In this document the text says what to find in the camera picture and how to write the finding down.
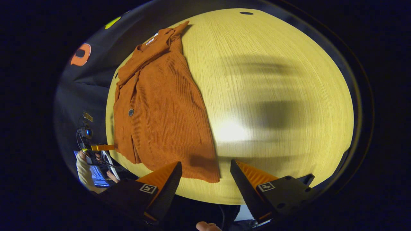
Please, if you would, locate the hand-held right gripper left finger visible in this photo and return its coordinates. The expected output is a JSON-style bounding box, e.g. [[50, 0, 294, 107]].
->
[[100, 161, 183, 225]]

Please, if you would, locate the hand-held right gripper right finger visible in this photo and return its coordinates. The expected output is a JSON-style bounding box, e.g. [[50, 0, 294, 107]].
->
[[230, 159, 317, 223]]

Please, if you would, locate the orange button-up jacket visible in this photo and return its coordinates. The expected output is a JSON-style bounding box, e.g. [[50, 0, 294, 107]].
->
[[112, 21, 221, 183]]

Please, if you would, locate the white side desk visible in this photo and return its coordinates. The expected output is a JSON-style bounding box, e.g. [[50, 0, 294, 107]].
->
[[100, 150, 121, 181]]

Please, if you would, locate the computer monitor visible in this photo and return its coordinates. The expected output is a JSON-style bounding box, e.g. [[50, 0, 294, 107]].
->
[[91, 164, 110, 187]]

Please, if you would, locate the black backdrop cloth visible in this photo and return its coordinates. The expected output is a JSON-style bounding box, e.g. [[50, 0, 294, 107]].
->
[[54, 0, 363, 193]]

